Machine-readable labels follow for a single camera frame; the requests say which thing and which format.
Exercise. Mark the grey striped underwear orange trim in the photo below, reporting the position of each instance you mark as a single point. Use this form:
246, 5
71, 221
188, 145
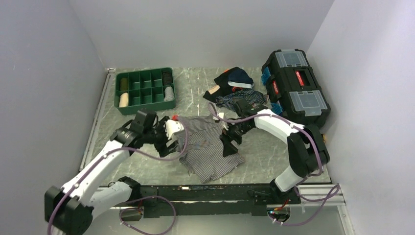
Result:
203, 155

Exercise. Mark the black underwear tan patch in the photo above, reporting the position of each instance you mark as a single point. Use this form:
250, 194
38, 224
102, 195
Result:
222, 88

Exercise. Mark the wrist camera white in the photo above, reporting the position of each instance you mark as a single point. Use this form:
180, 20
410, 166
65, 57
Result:
173, 126
219, 118

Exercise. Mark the cream rolled underwear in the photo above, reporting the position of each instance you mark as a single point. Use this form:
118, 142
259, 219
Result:
123, 100

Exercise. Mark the green divided organizer tray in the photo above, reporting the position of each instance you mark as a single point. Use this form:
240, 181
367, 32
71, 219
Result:
145, 91

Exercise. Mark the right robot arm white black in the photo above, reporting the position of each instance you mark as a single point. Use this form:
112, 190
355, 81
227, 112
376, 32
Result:
307, 153

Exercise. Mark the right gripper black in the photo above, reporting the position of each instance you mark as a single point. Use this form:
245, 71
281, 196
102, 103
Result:
229, 149

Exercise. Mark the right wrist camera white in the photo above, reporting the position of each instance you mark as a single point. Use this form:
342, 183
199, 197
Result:
219, 118

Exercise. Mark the grey striped rolled underwear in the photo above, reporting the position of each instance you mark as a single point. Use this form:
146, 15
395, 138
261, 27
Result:
169, 94

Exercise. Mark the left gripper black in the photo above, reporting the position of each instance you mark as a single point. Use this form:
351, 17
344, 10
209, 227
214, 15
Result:
163, 149

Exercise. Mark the black rolled underwear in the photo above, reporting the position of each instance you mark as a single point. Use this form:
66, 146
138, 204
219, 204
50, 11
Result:
167, 78

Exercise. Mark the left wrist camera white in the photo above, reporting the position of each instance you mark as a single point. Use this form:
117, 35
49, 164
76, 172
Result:
173, 126

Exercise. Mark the olive rolled underwear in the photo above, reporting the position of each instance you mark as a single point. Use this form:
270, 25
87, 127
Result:
124, 84

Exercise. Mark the dark navy underwear white band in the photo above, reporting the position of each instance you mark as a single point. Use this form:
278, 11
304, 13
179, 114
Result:
237, 77

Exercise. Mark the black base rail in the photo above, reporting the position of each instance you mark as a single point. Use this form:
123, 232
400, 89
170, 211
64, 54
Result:
253, 199

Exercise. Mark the black toolbox clear lids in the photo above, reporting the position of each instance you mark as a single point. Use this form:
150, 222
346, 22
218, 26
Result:
293, 89

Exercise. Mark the aluminium frame rail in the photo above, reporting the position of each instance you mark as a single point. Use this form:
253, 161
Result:
310, 195

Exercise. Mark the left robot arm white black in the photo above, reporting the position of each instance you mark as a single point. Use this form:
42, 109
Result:
71, 208

